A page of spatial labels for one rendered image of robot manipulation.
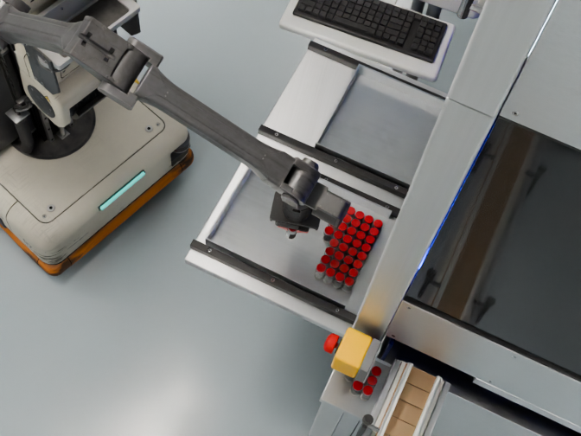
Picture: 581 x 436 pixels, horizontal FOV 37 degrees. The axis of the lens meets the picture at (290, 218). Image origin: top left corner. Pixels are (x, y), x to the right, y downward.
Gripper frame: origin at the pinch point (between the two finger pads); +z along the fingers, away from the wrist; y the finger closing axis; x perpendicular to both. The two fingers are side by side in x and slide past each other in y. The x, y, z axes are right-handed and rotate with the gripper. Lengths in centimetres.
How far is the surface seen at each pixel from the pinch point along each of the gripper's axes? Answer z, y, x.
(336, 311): 8.1, 12.9, -13.8
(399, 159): 10.9, 21.8, 28.1
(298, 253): 10.3, 2.5, -1.1
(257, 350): 99, -3, 1
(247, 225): 10.6, -10.1, 3.1
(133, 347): 99, -41, -6
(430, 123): 11, 28, 40
